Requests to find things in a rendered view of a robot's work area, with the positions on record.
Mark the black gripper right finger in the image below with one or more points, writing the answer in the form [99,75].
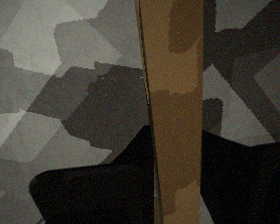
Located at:
[234,178]

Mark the long brown wooden rail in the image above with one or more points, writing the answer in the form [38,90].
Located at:
[171,44]

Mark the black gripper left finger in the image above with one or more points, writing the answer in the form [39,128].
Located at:
[127,182]

